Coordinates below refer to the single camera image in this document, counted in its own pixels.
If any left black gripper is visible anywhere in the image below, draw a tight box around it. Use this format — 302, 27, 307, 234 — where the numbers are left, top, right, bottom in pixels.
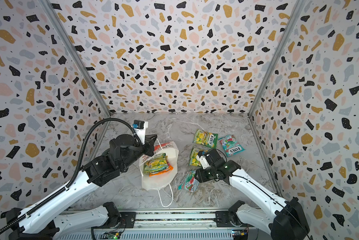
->
122, 132, 158, 171

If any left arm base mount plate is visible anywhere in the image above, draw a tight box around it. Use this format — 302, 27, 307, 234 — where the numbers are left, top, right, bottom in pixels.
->
94, 212, 137, 229

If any right small circuit board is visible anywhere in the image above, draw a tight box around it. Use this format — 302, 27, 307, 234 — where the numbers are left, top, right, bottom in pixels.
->
232, 230, 248, 240

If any right corner aluminium post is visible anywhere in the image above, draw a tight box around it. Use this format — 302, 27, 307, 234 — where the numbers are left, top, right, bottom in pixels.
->
247, 0, 306, 118

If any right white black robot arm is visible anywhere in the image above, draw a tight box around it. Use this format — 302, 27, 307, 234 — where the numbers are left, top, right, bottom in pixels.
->
194, 149, 310, 240

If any corner aluminium post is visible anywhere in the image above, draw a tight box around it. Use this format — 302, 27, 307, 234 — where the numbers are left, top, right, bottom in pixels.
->
247, 0, 306, 118
39, 1, 111, 117

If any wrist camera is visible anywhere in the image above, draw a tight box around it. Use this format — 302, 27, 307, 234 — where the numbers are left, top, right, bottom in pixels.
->
196, 151, 210, 169
133, 120, 149, 145

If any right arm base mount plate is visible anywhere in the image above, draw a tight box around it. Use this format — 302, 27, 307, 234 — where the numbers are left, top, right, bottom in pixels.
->
213, 211, 252, 228

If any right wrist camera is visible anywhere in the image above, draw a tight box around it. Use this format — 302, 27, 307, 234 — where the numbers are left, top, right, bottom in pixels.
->
196, 151, 210, 169

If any black corrugated cable conduit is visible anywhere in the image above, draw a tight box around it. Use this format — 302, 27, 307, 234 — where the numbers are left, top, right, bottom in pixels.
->
0, 117, 138, 240

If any small circuit board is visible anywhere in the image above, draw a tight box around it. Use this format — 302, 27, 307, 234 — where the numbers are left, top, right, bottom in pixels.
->
102, 232, 122, 240
232, 230, 248, 240

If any orange snack packet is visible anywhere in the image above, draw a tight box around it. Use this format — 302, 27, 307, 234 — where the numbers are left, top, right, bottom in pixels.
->
149, 159, 174, 176

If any teal mint blossom candy packet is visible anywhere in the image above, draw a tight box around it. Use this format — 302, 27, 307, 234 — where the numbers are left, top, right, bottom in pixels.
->
218, 135, 245, 157

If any left small circuit board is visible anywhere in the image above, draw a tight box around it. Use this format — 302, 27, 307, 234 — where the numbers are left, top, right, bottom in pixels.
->
102, 232, 122, 240

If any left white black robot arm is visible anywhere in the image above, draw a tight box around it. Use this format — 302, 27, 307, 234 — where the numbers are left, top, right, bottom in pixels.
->
6, 134, 157, 240

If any green lemon candy packet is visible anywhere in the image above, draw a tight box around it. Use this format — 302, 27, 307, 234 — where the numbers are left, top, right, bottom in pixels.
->
188, 147, 205, 167
193, 129, 218, 149

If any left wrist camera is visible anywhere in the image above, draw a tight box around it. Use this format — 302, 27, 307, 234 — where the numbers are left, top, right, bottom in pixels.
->
133, 120, 149, 145

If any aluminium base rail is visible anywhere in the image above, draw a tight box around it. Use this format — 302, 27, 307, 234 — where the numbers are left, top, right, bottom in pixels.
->
57, 209, 273, 240

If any white floral paper bag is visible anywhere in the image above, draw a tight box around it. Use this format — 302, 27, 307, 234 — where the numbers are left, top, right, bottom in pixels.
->
138, 138, 180, 208

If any left corner aluminium post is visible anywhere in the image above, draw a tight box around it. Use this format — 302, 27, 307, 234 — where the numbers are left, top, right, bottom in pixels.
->
39, 1, 111, 117

